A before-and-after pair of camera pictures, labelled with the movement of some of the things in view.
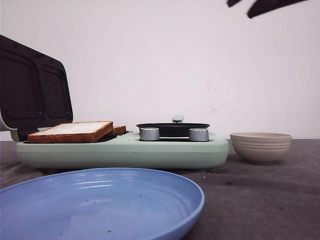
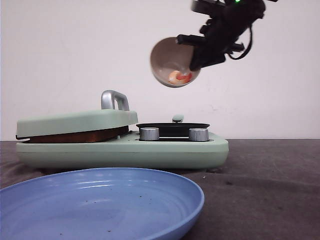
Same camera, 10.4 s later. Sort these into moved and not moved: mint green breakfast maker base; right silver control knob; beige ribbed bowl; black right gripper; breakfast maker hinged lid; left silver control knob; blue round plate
Moved: black right gripper; breakfast maker hinged lid; beige ribbed bowl
Not moved: right silver control knob; blue round plate; mint green breakfast maker base; left silver control knob
